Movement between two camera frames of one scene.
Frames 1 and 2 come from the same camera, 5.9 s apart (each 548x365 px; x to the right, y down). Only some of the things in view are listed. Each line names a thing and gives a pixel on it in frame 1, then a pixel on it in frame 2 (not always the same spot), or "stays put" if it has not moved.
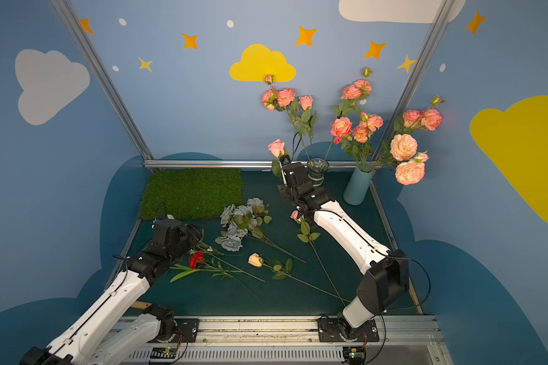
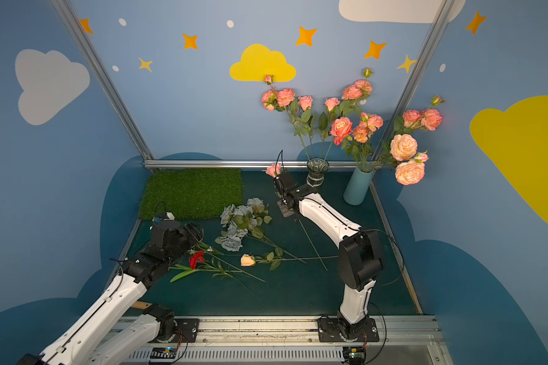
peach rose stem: (256, 260) -> (250, 261)
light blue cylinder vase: (357, 187) stays put
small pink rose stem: (277, 149) -> (326, 118)
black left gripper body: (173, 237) stays put
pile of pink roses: (309, 237) -> (273, 171)
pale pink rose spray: (402, 152) stays put
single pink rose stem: (341, 128) stays put
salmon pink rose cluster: (368, 124) stays put
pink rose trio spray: (283, 98) stays put
